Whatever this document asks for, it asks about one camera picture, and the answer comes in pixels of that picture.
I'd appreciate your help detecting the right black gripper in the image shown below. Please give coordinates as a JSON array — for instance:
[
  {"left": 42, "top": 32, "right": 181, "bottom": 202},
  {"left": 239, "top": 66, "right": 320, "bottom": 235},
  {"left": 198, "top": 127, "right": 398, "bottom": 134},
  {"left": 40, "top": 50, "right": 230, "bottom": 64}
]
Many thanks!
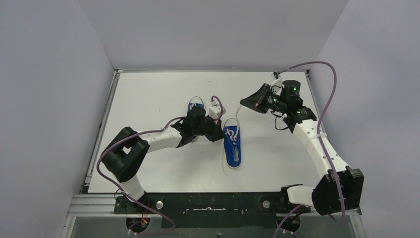
[{"left": 240, "top": 84, "right": 287, "bottom": 115}]

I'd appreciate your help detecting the blue sneaker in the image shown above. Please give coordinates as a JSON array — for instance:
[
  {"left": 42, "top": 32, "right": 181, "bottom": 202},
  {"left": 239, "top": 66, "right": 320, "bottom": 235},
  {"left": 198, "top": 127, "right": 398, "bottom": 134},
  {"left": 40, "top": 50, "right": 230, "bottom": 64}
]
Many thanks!
[
  {"left": 223, "top": 118, "right": 242, "bottom": 169},
  {"left": 185, "top": 96, "right": 206, "bottom": 143}
]

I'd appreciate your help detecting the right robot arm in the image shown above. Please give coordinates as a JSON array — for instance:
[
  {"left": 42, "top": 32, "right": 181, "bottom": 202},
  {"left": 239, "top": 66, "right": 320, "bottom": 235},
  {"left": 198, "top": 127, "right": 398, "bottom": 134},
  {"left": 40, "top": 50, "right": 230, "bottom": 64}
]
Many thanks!
[{"left": 240, "top": 80, "right": 364, "bottom": 215}]

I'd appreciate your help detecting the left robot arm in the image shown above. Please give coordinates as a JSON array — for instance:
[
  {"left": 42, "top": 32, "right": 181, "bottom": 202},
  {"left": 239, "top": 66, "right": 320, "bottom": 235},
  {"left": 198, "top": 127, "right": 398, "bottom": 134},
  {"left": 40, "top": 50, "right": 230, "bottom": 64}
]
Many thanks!
[{"left": 97, "top": 105, "right": 226, "bottom": 212}]

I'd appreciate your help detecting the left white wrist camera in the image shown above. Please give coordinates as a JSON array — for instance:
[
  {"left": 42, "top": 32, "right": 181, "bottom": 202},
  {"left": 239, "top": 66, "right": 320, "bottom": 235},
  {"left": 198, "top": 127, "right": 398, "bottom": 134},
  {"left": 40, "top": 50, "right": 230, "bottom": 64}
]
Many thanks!
[{"left": 209, "top": 105, "right": 225, "bottom": 120}]

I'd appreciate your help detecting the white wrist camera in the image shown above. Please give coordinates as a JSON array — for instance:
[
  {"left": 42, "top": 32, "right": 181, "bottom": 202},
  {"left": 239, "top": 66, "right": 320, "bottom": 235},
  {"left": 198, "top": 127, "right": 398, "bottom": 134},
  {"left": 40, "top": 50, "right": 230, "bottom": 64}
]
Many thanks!
[
  {"left": 209, "top": 105, "right": 225, "bottom": 120},
  {"left": 270, "top": 77, "right": 283, "bottom": 90}
]

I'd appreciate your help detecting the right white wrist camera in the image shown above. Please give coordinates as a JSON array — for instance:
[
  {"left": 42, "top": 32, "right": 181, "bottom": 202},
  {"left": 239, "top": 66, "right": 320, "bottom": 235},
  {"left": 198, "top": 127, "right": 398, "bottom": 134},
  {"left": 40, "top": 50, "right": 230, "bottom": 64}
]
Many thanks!
[{"left": 270, "top": 77, "right": 283, "bottom": 90}]

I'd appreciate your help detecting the aluminium frame rail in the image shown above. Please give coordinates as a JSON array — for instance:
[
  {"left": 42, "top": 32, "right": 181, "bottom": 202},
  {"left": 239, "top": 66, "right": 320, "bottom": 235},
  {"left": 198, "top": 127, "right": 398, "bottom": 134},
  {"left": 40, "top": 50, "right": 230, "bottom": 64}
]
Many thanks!
[{"left": 67, "top": 193, "right": 362, "bottom": 218}]

